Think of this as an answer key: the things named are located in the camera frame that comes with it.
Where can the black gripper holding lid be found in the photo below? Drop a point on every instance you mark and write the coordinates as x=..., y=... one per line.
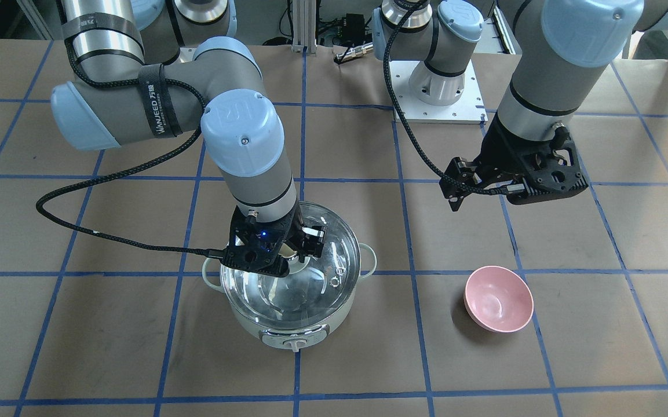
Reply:
x=288, y=230

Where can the black gripper near bowl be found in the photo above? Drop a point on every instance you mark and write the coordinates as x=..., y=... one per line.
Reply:
x=497, y=156

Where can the glass pot lid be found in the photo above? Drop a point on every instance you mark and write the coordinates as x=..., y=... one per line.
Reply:
x=313, y=290

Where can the pale green cooking pot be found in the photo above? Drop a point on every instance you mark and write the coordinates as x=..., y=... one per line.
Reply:
x=301, y=338

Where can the pink bowl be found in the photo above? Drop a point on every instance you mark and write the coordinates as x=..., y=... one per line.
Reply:
x=498, y=300

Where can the brown paper table mat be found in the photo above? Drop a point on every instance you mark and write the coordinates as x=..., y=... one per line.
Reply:
x=559, y=308

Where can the aluminium frame post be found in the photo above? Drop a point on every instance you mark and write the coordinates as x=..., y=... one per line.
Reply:
x=304, y=26

